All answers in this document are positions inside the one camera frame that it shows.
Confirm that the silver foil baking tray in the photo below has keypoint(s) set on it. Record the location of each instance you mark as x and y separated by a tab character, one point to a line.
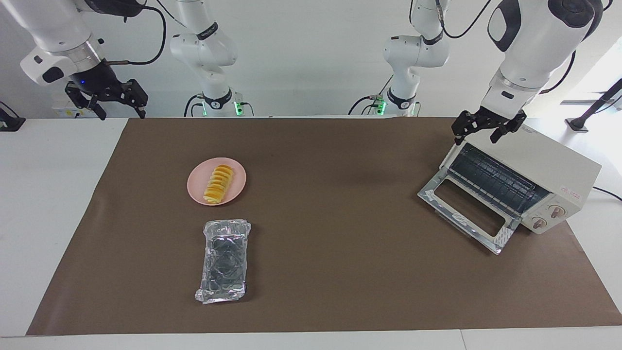
224	262

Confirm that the black tripod stand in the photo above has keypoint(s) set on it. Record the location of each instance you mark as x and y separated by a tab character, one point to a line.
590	111

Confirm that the white wall socket box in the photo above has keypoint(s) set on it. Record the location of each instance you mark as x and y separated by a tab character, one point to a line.
60	112

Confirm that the yellow sliced bread loaf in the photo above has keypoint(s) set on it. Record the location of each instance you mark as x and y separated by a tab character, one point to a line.
218	184

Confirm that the brown table mat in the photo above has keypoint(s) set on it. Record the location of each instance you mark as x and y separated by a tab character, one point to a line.
340	272

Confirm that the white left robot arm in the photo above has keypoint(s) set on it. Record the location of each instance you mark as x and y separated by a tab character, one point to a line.
529	43

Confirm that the pink round plate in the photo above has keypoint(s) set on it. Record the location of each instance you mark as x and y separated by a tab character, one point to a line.
197	187

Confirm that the cream oven knob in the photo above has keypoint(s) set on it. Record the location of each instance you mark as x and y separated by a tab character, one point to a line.
538	223
557	212

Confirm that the cream toaster oven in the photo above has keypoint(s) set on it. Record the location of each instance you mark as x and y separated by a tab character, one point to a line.
544	155

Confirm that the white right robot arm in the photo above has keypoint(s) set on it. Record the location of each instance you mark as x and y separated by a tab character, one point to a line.
204	48

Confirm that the black clamp stand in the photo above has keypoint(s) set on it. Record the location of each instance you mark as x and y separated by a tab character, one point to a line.
9	122

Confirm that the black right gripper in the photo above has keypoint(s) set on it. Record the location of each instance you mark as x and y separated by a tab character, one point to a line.
99	82

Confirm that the glass oven door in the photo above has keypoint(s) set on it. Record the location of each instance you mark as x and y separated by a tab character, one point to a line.
461	222

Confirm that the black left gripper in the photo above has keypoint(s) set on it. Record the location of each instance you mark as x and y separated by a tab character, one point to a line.
488	119

